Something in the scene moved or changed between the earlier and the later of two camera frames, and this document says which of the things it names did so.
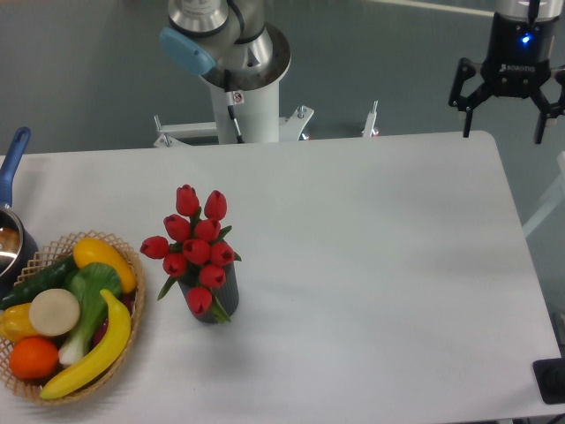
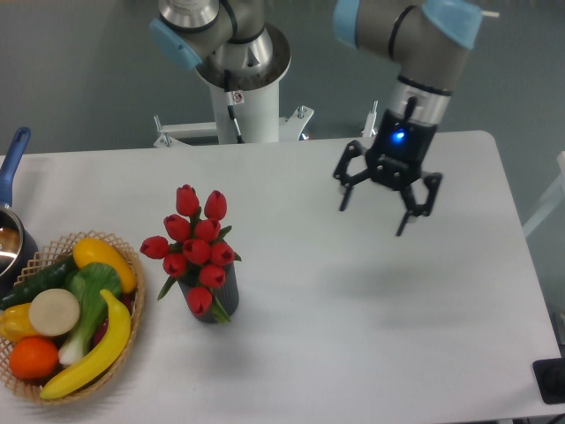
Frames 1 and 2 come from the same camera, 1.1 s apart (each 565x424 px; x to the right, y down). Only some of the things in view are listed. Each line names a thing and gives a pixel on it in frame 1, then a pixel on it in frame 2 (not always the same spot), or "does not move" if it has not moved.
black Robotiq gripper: x=517 y=63 to x=395 y=161
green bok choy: x=87 y=281 does not move
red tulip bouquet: x=194 y=245 does not move
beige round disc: x=54 y=312 does not move
